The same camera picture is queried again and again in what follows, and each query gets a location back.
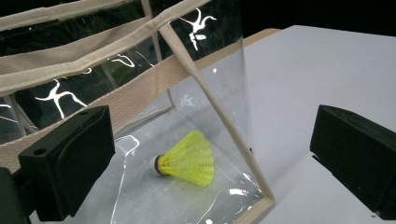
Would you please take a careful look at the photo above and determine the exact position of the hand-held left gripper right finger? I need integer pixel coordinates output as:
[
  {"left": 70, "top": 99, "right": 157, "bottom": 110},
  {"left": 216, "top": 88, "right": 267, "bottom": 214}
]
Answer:
[{"left": 309, "top": 104, "right": 396, "bottom": 221}]

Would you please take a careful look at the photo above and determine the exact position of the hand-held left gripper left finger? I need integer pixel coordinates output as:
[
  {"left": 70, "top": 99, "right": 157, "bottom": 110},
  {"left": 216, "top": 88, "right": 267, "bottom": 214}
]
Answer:
[{"left": 18, "top": 105, "right": 117, "bottom": 222}]

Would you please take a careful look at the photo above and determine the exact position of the clear plastic bag beige trim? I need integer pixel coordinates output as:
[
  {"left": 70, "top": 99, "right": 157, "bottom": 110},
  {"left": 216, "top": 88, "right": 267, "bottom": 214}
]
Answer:
[{"left": 0, "top": 0, "right": 276, "bottom": 224}]

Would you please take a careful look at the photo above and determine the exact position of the yellow shuttlecock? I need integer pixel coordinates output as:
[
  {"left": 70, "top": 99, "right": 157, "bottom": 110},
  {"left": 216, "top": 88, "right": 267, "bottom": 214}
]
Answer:
[{"left": 148, "top": 130, "right": 216, "bottom": 189}]

